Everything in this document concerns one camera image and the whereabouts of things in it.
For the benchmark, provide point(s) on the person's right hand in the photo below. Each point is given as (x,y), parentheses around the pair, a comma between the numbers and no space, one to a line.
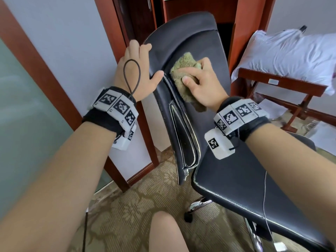
(210,89)

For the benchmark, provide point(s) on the person's left hand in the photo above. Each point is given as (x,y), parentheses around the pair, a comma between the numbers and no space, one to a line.
(144,81)

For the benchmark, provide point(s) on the green cleaning cloth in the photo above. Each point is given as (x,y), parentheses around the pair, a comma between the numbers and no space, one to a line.
(181,63)

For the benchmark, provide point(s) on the black leather chair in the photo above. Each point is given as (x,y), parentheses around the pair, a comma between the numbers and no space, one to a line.
(236,175)

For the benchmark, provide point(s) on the person's right forearm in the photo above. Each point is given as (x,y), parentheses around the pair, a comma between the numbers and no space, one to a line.
(299,181)

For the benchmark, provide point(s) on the person's left forearm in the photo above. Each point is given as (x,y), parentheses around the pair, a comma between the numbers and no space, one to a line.
(52,196)

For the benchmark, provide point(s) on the person's right leg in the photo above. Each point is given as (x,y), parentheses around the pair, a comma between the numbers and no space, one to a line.
(168,233)

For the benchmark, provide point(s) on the white marker right wristband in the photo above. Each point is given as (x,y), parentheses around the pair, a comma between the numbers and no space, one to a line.
(239,115)

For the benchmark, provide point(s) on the white marker wristband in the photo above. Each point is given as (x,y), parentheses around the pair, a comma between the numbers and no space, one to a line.
(115,107)
(239,115)

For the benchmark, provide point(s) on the white marker left wristband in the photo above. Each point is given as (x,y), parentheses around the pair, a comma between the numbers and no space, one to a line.
(115,107)

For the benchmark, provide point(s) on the white paper sheet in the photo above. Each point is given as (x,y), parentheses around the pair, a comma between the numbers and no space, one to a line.
(273,108)

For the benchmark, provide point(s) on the wooden luggage rack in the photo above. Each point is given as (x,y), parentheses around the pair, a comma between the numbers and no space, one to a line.
(283,84)

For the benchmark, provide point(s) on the white pillow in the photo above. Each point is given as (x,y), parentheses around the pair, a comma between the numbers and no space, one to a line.
(294,52)

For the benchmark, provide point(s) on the black and white bag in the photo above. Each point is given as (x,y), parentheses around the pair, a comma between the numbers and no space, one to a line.
(303,28)

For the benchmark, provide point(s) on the frosted glass panel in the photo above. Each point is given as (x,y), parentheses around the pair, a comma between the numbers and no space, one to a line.
(26,128)

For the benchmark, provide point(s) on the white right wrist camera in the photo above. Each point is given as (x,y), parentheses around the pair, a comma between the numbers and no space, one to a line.
(216,144)

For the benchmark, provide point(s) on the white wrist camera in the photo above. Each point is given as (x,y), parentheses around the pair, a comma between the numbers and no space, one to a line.
(126,139)
(216,144)

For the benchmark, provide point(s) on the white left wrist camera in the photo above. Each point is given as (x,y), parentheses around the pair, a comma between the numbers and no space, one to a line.
(126,139)

